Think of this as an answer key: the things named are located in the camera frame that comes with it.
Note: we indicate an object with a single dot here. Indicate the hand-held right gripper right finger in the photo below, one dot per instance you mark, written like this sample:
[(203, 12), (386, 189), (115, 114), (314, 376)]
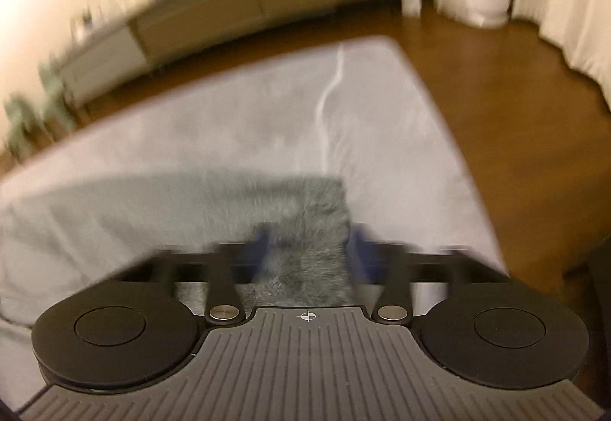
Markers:
[(359, 255)]

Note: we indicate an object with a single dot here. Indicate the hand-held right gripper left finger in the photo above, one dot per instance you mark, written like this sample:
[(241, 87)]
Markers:
[(261, 255)]

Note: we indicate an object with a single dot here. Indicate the grey fluffy towel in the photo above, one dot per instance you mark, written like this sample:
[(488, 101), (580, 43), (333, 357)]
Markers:
[(305, 220)]

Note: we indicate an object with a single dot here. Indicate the dark furniture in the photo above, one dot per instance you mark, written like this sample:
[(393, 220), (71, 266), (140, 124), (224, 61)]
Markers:
[(596, 306)]

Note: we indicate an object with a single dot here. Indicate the yellowish glass jars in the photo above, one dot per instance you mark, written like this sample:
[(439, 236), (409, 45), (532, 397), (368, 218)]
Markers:
[(82, 25)]

